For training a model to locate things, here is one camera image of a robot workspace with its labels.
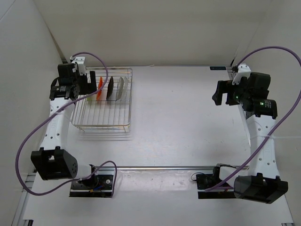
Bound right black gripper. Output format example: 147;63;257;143
212;78;251;106

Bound orange plate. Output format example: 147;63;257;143
96;76;104;101

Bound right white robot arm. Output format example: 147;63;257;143
211;73;288;204

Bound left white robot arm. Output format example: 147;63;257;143
31;61;96;180

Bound black plate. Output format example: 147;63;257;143
106;76;114;101

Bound grey plate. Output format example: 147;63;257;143
116;77;124;101

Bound metal wire dish rack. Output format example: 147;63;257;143
71;67;133;132

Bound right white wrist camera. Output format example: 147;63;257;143
232;64;251;85

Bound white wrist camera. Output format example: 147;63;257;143
232;64;251;85
70;56;87;76

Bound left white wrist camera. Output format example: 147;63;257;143
70;56;87;76

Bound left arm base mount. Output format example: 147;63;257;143
69;170;117;198

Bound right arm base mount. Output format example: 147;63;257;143
190;172;235;199

